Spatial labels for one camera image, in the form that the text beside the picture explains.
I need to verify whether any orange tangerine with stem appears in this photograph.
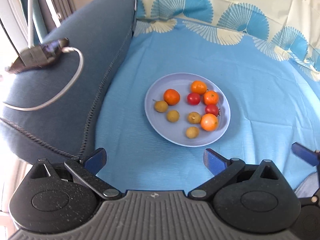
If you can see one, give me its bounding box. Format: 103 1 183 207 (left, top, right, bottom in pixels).
163 89 180 106

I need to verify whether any light blue trouser leg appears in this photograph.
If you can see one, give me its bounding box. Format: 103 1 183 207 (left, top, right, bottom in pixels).
295 172 319 198

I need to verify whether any dotted white pole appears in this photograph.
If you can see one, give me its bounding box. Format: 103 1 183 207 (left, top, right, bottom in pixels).
27 0 34 48

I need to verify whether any orange tangerine lower plate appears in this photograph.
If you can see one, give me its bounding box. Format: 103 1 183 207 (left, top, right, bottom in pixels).
200 113 219 132

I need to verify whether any white charging cable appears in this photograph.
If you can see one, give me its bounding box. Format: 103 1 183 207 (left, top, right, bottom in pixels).
2 46 84 112

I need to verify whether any blue patterned bed sheet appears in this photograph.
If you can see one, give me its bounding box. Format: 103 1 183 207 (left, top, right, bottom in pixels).
95 0 319 191

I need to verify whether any red cherry tomato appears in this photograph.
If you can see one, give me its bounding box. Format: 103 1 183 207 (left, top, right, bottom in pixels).
205 104 220 116
187 93 201 106

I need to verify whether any red cherry tomato on plate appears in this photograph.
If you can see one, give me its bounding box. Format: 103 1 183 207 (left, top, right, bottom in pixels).
187 93 201 106

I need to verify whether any orange tangerine top of plate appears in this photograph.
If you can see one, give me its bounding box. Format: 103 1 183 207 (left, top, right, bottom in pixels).
190 80 207 95

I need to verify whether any small orange tangerine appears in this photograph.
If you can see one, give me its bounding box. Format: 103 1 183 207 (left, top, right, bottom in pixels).
203 90 219 105

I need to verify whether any black smartphone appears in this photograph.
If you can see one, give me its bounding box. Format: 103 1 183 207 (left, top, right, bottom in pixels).
5 38 69 74

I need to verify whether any blue sofa armrest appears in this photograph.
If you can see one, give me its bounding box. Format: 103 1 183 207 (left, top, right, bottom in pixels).
1 0 136 164

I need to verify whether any small tan longan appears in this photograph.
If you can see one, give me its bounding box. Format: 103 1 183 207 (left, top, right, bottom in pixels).
166 110 180 122

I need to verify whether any light purple plate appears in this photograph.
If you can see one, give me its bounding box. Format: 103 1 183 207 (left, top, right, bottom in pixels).
144 73 231 147

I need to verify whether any tan longan on plate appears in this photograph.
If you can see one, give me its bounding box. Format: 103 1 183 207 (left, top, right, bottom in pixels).
185 126 200 139

